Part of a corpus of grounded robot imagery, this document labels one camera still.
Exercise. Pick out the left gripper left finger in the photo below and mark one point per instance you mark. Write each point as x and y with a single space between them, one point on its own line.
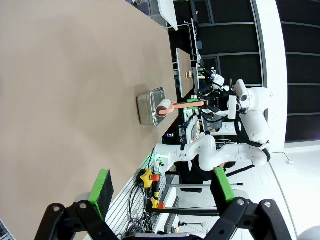
98 190

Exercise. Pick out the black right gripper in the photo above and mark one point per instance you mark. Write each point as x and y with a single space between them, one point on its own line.
213 103

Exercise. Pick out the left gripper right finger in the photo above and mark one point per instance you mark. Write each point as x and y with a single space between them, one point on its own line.
223 190

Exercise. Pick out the white neighbour station robot arm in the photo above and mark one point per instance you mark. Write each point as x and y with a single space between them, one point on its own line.
218 80

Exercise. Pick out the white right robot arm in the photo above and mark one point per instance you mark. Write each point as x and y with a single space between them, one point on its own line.
257 117

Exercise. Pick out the round wooden object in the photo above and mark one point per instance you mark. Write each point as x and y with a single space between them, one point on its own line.
188 75

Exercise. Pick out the white round appliance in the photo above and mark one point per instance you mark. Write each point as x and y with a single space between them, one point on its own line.
228 127

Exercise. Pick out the black computer tower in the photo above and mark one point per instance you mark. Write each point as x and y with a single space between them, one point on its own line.
171 138

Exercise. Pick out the black metal rod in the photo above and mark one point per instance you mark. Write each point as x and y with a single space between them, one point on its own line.
187 212

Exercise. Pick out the small brown table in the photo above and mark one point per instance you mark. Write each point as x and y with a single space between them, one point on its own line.
184 62

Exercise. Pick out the yellow emergency stop button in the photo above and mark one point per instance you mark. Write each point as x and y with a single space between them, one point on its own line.
156 203
147 178

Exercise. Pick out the rectangular metal tray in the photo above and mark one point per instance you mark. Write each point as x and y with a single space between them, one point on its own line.
145 110

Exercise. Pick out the white table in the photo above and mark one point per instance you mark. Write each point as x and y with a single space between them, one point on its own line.
167 12

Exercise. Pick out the slotted aluminium base plate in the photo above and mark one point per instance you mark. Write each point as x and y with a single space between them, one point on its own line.
122 200

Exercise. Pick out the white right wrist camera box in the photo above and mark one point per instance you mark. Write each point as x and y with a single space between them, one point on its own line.
231 107

